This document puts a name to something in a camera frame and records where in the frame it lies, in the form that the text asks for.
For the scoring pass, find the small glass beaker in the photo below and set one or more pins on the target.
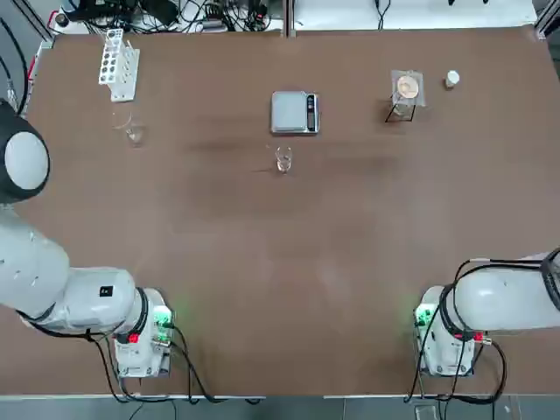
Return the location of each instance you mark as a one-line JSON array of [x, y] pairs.
[[284, 164]]

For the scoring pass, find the glass stirring rod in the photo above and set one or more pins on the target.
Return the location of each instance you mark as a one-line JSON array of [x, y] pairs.
[[272, 152]]

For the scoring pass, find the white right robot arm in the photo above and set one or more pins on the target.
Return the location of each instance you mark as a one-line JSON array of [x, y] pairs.
[[490, 302]]

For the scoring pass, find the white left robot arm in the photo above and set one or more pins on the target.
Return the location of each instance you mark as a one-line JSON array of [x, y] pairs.
[[35, 271]]

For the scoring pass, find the silver digital balance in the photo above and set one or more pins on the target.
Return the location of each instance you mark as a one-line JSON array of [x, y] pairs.
[[291, 111]]

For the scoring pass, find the large glass beaker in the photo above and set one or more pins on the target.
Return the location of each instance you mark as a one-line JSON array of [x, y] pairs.
[[136, 136]]

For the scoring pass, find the glass alcohol lamp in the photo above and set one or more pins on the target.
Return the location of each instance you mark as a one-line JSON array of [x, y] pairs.
[[400, 110]]

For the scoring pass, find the small white bottle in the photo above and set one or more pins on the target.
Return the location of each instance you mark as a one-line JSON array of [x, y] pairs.
[[452, 79]]

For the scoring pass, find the white test tube rack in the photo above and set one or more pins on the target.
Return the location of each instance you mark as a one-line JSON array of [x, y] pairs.
[[114, 65]]

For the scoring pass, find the aluminium frame post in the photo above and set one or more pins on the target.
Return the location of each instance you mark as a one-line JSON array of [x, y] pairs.
[[289, 17], [41, 26]]

